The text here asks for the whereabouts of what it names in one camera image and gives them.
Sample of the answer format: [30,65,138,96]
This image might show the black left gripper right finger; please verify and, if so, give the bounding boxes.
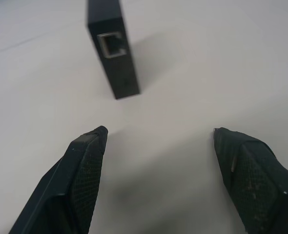
[212,127,288,234]

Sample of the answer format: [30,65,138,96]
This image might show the small black box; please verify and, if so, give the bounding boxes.
[86,0,141,100]

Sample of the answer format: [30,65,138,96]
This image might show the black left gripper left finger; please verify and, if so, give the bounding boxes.
[8,125,109,234]

